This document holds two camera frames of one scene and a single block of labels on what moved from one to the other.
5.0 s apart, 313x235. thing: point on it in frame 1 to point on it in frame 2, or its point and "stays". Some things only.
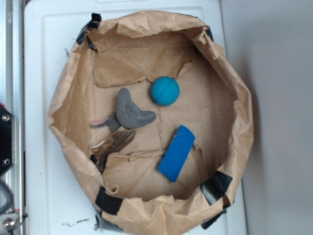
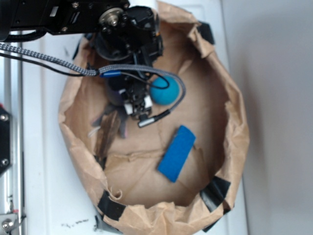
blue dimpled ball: (165, 91) stays
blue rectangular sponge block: (176, 152) stays
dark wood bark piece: (113, 143) to (109, 128)
